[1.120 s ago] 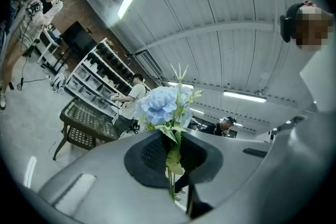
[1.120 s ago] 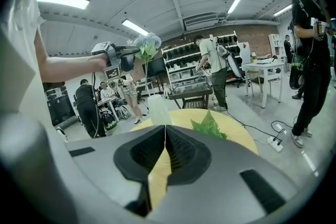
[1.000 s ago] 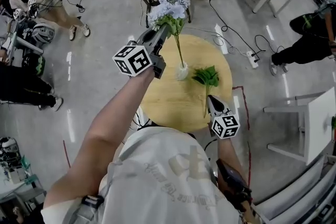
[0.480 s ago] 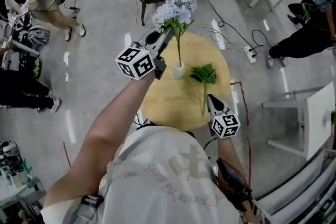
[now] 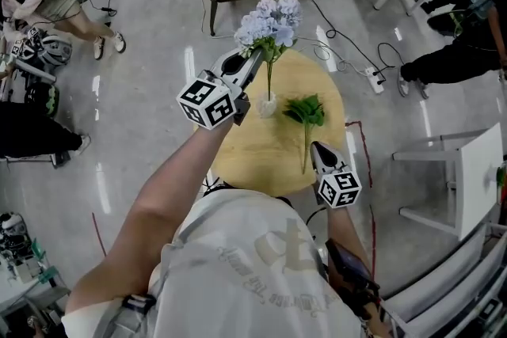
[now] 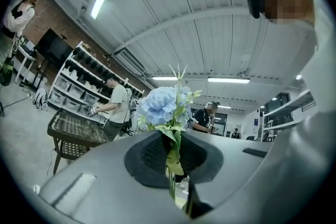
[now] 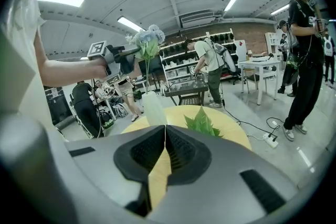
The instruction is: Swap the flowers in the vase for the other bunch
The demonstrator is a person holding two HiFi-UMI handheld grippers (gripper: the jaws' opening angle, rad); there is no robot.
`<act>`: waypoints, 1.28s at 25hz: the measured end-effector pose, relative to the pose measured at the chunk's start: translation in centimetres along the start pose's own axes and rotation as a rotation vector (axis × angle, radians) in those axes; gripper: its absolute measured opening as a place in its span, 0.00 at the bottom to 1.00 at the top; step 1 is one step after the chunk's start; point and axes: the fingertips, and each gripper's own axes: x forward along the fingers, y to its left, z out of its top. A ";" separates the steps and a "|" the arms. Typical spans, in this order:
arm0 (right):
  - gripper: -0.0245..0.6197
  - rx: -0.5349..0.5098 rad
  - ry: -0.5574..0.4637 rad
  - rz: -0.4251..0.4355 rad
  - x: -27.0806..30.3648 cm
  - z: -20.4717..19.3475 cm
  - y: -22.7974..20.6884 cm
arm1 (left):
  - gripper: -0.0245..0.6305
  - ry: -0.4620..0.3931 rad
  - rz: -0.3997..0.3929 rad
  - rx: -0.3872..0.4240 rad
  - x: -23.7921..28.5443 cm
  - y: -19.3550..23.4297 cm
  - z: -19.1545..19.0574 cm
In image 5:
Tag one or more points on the small green plant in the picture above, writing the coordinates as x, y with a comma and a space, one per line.
501, 178

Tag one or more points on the black and green bag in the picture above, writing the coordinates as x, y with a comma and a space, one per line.
41, 99

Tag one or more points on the white shelving rack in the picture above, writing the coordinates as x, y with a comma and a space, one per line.
443, 281

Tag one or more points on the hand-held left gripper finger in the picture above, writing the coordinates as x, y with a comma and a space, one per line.
249, 73
223, 58

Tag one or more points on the white ribbed vase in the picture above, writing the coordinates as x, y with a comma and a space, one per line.
266, 108

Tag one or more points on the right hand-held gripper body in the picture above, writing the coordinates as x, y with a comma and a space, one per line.
340, 190

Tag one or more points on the person's white t-shirt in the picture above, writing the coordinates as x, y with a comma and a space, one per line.
237, 281

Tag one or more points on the white square side table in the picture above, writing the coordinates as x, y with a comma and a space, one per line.
479, 170

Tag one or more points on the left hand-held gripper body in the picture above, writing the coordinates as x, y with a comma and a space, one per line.
206, 103

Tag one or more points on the small black monitor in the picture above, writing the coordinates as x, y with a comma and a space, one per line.
348, 261

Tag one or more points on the white power strip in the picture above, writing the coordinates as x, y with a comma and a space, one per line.
374, 79

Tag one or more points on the blue artificial hydrangea flower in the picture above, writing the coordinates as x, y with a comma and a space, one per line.
269, 20

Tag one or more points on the person's right forearm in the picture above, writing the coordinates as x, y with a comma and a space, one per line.
340, 225

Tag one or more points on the person's left forearm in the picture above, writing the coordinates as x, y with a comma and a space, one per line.
158, 210

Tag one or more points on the green artificial leafy plant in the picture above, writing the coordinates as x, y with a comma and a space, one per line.
307, 111

